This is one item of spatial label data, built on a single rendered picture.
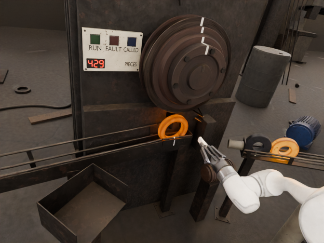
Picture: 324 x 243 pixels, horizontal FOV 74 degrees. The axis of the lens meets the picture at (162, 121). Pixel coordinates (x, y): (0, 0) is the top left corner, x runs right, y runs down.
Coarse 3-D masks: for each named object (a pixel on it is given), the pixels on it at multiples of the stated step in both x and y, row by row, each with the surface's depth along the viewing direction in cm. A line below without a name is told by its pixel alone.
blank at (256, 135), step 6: (246, 138) 133; (252, 138) 129; (258, 138) 128; (264, 138) 127; (246, 144) 132; (252, 144) 131; (264, 144) 129; (270, 144) 128; (258, 150) 133; (264, 150) 131; (258, 156) 134
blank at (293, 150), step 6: (282, 138) 127; (288, 138) 127; (276, 144) 128; (282, 144) 127; (288, 144) 126; (294, 144) 125; (270, 150) 131; (276, 150) 130; (288, 150) 131; (294, 150) 127; (276, 156) 132; (294, 156) 129
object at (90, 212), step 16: (80, 176) 91; (96, 176) 98; (112, 176) 91; (64, 192) 86; (80, 192) 96; (96, 192) 96; (112, 192) 96; (48, 208) 82; (64, 208) 89; (80, 208) 90; (96, 208) 90; (112, 208) 91; (48, 224) 78; (64, 224) 84; (80, 224) 84; (96, 224) 85; (64, 240) 76; (80, 240) 80; (96, 240) 100
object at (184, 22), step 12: (168, 24) 92; (180, 24) 88; (192, 24) 90; (204, 24) 92; (216, 24) 95; (156, 36) 91; (168, 36) 89; (156, 48) 90; (228, 48) 104; (144, 60) 95; (228, 60) 108; (144, 72) 93; (144, 84) 97; (156, 96) 103; (168, 108) 110; (192, 108) 117
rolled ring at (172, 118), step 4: (172, 116) 119; (176, 116) 119; (180, 116) 120; (164, 120) 118; (168, 120) 117; (172, 120) 118; (176, 120) 119; (180, 120) 120; (184, 120) 122; (160, 124) 119; (164, 124) 117; (168, 124) 118; (184, 124) 124; (160, 128) 119; (164, 128) 119; (180, 128) 128; (184, 128) 125; (160, 132) 119; (164, 132) 120; (180, 132) 127; (184, 132) 127; (160, 136) 121; (164, 136) 122; (168, 136) 127; (172, 136) 128
